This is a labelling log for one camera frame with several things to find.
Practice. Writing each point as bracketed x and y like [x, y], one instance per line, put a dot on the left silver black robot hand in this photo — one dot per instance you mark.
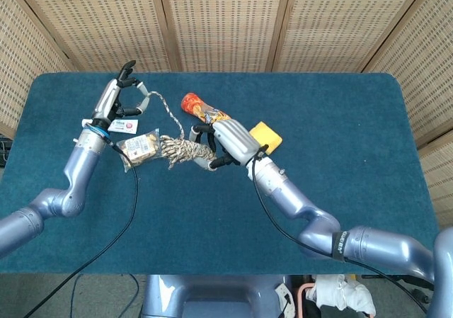
[106, 100]

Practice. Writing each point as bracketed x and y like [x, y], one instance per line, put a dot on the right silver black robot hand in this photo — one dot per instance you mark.
[235, 141]

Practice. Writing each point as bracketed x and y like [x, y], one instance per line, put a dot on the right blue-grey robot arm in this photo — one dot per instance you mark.
[283, 190]

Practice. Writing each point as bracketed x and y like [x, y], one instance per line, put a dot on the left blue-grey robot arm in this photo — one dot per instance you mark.
[81, 162]

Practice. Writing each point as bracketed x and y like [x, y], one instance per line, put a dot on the white toothpaste tube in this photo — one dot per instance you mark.
[125, 125]

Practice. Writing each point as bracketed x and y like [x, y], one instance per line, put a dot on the yellow sponge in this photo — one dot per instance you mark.
[269, 135]

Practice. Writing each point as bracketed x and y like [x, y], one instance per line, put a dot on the orange label plastic drink bottle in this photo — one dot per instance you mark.
[194, 105]

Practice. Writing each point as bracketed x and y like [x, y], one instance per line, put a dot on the clear bag of snacks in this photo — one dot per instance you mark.
[139, 149]

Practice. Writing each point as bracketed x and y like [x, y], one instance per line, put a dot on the teal table cloth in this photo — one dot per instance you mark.
[198, 226]

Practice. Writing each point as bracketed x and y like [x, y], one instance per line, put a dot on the black equipment beside table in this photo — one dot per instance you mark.
[4, 151]

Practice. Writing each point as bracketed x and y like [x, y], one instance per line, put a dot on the woven bamboo folding screen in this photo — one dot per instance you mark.
[226, 20]

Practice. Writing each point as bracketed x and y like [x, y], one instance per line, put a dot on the blue-grey robot torso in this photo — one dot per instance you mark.
[212, 296]

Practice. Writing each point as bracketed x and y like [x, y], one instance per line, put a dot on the white power strip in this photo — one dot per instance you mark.
[283, 291]

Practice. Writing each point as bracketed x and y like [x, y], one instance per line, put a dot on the white crumpled cloth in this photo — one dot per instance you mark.
[339, 293]

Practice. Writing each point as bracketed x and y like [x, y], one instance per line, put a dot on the pink tube frame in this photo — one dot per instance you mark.
[300, 296]

